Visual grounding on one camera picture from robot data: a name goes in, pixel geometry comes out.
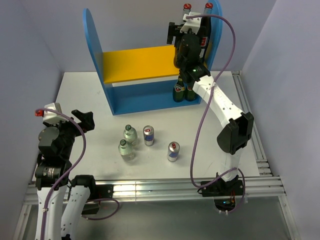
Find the tall Coca-Cola bottle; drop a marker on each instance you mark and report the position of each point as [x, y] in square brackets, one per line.
[206, 33]

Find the clear water bottle front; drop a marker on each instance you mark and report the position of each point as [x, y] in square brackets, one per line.
[126, 150]

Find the Red Bull can right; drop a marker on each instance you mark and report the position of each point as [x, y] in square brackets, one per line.
[173, 151]

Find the green Perrier bottle left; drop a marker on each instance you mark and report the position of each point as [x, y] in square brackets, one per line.
[178, 92]

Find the green perrier bottle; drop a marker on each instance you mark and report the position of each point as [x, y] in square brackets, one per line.
[190, 95]
[178, 92]

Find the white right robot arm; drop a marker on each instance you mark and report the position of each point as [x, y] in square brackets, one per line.
[237, 126]

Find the Red Bull can behind cola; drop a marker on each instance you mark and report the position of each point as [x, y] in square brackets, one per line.
[148, 135]

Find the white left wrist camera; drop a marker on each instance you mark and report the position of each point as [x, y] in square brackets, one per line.
[49, 117]

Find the blue and yellow shelf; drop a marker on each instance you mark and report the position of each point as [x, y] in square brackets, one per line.
[134, 80]

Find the green Perrier bottle right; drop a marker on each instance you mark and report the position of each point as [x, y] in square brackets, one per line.
[190, 95]

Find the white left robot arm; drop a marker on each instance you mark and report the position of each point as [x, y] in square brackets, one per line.
[54, 221]

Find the clear water bottle rear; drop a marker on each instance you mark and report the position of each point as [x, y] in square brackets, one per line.
[130, 135]

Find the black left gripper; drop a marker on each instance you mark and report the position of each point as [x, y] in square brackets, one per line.
[86, 123]

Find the aluminium frame rail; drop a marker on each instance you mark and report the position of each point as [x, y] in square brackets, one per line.
[150, 176]

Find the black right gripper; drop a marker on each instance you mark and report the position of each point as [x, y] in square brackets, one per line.
[172, 32]

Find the clear water bottle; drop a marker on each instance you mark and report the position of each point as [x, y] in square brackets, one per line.
[130, 135]
[126, 150]

